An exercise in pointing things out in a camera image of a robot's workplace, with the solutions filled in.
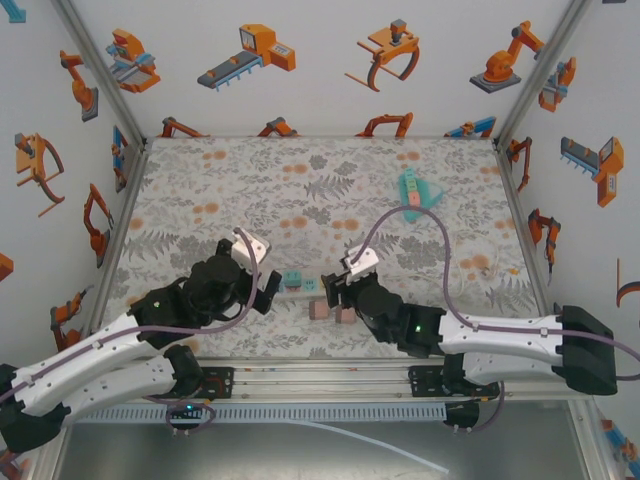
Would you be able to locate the black base connector box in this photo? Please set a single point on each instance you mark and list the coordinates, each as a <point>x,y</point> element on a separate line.
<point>462,412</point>

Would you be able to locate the light green plug cube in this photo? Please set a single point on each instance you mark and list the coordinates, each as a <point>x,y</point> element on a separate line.
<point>411,185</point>

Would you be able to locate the teal power strip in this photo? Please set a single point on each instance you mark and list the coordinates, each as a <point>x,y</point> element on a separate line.
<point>430,192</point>

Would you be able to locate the pink plug cube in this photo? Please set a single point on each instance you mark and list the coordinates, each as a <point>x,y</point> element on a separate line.
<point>318,310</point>
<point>345,316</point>

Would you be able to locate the aluminium side rail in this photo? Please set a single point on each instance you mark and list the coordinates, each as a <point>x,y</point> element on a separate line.
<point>506,175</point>
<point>122,230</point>

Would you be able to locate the aluminium corner post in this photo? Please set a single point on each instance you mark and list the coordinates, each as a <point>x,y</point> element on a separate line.
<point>102,70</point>
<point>541,70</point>

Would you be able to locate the aluminium frame leg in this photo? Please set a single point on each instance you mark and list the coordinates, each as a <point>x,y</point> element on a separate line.
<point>590,440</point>
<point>47,460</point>

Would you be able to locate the small teal plug cube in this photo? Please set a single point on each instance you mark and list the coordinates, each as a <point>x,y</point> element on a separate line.
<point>409,174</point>

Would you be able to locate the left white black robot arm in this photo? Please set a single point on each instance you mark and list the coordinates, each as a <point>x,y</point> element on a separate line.
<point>80,372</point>

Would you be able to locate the white power strip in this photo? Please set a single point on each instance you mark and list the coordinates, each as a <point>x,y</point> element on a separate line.
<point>311,286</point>

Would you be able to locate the wide aluminium base rail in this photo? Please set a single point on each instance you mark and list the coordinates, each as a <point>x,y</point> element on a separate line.
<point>320,382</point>

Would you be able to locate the floral table mat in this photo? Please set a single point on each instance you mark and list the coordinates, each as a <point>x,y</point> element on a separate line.
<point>325,165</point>

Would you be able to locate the black controller board green light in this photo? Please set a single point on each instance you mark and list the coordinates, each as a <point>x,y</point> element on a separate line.
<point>189,406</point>

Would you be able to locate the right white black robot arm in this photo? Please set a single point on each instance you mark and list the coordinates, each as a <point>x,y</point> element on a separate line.
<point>500,345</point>

